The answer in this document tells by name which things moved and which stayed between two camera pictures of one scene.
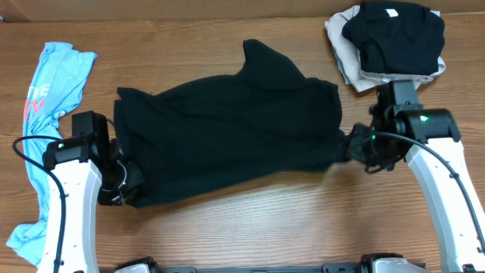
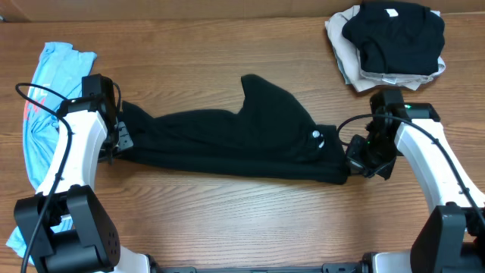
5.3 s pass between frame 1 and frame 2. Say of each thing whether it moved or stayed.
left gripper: moved
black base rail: stayed
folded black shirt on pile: stayed
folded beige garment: stayed
